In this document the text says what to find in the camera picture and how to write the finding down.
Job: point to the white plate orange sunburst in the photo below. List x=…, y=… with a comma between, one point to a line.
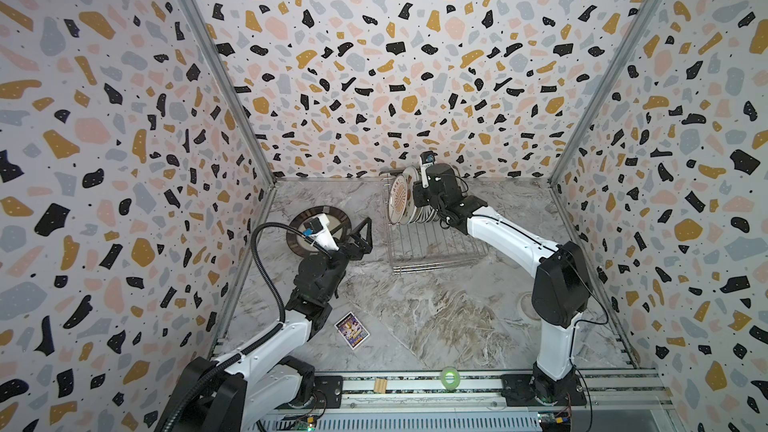
x=398, y=199

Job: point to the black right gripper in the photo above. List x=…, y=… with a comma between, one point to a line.
x=421, y=193

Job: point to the purple playing card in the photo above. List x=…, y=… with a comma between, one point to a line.
x=351, y=329

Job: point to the green tape roll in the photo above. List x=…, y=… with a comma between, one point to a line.
x=450, y=378

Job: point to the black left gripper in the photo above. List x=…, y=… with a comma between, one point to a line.
x=359, y=250

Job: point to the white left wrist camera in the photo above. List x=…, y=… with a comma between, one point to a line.
x=316, y=230

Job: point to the small wooden block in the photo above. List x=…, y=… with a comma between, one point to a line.
x=380, y=386

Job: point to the metal wire dish rack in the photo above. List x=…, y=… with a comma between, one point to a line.
x=424, y=245

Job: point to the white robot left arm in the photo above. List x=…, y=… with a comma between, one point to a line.
x=238, y=388

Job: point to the white plate green rim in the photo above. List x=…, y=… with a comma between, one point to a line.
x=411, y=176

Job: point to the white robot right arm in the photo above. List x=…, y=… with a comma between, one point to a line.
x=561, y=285

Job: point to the clear tape roll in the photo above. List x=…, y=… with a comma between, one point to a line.
x=526, y=307

